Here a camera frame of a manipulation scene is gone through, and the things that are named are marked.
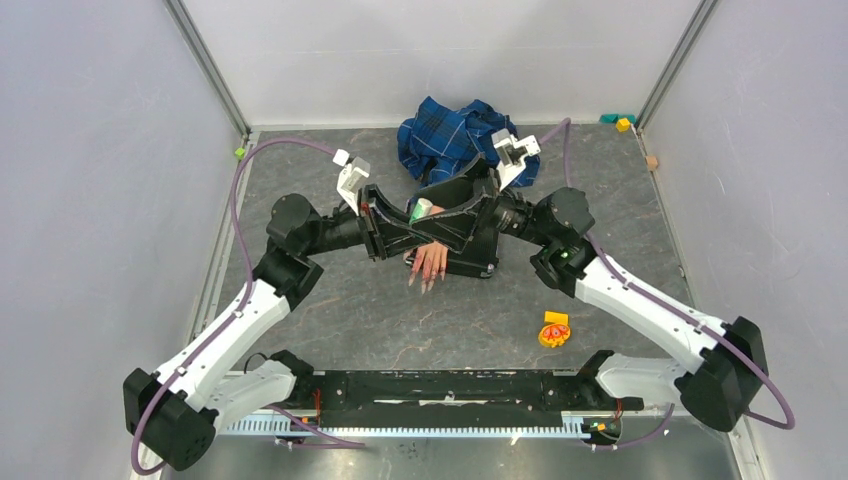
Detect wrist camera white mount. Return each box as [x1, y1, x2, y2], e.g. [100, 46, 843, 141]
[332, 149, 371, 215]
[491, 129, 541, 191]

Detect tan wooden cube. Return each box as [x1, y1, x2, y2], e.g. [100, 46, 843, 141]
[645, 156, 659, 172]

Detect blue plaid shirt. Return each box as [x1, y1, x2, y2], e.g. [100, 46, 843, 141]
[397, 97, 518, 188]

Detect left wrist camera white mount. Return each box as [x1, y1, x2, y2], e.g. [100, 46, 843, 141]
[332, 149, 371, 215]

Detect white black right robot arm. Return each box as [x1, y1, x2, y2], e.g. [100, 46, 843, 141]
[407, 161, 772, 432]

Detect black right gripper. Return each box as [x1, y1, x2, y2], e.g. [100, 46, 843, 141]
[410, 154, 553, 253]

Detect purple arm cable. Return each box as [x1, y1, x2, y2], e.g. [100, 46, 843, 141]
[130, 137, 338, 478]
[537, 117, 796, 431]

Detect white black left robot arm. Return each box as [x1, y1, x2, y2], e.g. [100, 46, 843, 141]
[123, 185, 447, 475]

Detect white cap nail polish bottle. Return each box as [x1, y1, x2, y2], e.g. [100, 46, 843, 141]
[409, 198, 434, 224]

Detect teal block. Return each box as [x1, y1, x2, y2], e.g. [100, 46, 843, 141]
[599, 113, 637, 124]

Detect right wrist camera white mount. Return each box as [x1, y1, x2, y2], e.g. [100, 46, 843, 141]
[491, 129, 541, 191]

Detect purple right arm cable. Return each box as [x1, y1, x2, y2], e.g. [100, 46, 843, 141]
[537, 117, 796, 431]

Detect yellow cube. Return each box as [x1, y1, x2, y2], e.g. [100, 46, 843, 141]
[615, 117, 632, 133]

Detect fake hand with painted nails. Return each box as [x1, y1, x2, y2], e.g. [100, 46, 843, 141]
[403, 242, 449, 294]

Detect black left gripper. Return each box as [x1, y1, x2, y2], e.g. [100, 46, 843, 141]
[302, 183, 433, 261]

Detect white slotted cable rail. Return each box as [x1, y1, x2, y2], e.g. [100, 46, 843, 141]
[218, 413, 591, 439]

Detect yellow orange toy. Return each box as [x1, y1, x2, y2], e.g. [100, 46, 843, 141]
[537, 311, 571, 348]

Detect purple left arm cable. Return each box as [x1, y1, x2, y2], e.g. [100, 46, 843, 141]
[130, 137, 338, 478]

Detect black ribbed block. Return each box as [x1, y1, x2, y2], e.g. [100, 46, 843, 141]
[445, 227, 499, 279]

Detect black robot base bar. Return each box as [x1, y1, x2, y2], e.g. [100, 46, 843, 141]
[277, 350, 645, 429]

